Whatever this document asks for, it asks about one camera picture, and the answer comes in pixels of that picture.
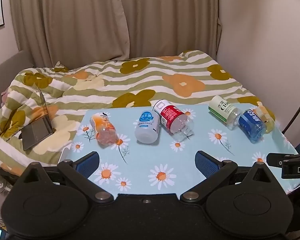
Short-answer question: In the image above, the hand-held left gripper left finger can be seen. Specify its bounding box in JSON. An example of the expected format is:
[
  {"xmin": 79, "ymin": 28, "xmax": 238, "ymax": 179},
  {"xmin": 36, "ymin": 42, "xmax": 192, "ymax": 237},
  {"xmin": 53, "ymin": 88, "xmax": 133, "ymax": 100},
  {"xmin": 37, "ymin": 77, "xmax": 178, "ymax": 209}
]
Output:
[{"xmin": 20, "ymin": 151, "xmax": 115, "ymax": 203}]

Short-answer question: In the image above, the green label plastic bottle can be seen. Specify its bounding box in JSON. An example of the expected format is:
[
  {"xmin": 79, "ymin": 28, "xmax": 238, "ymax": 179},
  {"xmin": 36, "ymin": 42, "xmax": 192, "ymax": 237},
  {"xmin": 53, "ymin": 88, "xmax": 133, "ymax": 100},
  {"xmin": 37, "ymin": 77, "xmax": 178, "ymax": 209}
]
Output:
[{"xmin": 208, "ymin": 95, "xmax": 242, "ymax": 131}]

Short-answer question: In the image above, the striped floral blanket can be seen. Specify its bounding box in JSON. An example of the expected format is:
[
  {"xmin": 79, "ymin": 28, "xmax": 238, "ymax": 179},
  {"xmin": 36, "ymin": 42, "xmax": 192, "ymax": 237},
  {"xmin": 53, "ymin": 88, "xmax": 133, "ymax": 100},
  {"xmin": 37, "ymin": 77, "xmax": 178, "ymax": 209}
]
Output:
[{"xmin": 0, "ymin": 50, "xmax": 265, "ymax": 178}]

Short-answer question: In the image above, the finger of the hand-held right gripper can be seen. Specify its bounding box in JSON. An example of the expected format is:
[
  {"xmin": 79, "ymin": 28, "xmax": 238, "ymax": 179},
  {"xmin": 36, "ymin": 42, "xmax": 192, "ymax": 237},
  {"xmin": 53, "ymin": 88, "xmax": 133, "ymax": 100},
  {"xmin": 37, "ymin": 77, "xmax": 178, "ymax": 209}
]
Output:
[{"xmin": 266, "ymin": 153, "xmax": 285, "ymax": 167}]

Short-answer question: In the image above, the white bottle with blue label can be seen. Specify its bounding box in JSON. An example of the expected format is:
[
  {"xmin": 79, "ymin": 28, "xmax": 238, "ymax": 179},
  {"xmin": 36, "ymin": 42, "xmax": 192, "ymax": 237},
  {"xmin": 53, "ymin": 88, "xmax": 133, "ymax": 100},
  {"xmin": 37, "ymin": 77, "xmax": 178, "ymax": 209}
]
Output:
[{"xmin": 134, "ymin": 110, "xmax": 161, "ymax": 144}]

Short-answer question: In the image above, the orange label plastic bottle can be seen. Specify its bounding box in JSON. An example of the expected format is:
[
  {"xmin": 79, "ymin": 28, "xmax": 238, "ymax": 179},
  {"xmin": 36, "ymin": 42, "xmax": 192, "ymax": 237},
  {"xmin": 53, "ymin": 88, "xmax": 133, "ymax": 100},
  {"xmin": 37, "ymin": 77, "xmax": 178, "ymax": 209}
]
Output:
[{"xmin": 90, "ymin": 112, "xmax": 119, "ymax": 149}]

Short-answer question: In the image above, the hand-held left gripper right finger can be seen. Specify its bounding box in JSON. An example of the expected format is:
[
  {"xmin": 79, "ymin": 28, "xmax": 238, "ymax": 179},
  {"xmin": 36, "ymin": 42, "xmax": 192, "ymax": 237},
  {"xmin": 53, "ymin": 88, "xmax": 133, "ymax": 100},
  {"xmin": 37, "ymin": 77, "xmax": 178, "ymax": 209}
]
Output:
[{"xmin": 181, "ymin": 150, "xmax": 276, "ymax": 203}]

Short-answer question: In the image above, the grey bed headboard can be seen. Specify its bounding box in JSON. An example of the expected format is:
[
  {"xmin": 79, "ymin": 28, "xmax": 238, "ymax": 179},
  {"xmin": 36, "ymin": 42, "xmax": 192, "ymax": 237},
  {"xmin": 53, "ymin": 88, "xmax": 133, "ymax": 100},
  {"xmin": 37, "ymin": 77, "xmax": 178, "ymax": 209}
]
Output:
[{"xmin": 0, "ymin": 50, "xmax": 36, "ymax": 120}]

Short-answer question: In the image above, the black cable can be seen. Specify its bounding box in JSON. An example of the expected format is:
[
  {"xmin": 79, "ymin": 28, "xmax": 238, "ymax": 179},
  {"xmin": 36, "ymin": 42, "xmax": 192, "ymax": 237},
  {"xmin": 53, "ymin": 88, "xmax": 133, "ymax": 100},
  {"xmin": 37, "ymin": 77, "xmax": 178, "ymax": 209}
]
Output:
[{"xmin": 282, "ymin": 80, "xmax": 300, "ymax": 134}]

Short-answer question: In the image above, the daisy print blue tablecloth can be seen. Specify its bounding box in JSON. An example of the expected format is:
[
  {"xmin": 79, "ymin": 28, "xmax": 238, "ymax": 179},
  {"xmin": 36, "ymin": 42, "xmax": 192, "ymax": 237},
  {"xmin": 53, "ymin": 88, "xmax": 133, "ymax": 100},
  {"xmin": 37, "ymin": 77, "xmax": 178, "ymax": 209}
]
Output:
[{"xmin": 57, "ymin": 102, "xmax": 300, "ymax": 196}]

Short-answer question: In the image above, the blue label plastic bottle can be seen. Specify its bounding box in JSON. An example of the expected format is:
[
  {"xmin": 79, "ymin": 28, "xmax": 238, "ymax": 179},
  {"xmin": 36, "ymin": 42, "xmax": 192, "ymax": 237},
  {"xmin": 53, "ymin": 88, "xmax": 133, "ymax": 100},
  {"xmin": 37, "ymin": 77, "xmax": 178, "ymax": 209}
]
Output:
[{"xmin": 238, "ymin": 109, "xmax": 267, "ymax": 144}]

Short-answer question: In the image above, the red label plastic bottle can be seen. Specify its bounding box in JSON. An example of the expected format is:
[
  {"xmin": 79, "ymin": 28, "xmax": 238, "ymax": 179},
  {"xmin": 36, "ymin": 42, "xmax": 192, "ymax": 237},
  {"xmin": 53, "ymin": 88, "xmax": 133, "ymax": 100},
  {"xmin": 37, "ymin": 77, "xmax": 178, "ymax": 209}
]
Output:
[{"xmin": 153, "ymin": 99, "xmax": 194, "ymax": 142}]

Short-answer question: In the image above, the grey laptop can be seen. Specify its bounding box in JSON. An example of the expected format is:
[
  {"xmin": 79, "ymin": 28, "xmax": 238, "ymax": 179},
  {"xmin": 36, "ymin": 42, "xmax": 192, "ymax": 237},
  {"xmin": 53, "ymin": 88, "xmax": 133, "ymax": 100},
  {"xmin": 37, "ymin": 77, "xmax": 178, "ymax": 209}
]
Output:
[{"xmin": 22, "ymin": 88, "xmax": 56, "ymax": 152}]

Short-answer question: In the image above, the beige curtain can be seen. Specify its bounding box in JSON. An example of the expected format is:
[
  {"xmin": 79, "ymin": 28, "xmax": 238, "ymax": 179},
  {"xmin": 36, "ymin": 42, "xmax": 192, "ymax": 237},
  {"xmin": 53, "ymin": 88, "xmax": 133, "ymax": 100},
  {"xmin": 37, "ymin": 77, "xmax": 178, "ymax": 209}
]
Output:
[{"xmin": 9, "ymin": 0, "xmax": 222, "ymax": 67}]

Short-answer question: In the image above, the yellow plastic bottle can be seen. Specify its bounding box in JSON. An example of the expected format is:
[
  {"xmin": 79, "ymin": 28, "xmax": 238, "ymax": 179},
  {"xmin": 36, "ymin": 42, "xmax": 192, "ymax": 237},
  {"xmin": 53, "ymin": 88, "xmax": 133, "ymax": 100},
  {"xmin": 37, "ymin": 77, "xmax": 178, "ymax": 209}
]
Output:
[{"xmin": 255, "ymin": 105, "xmax": 276, "ymax": 134}]

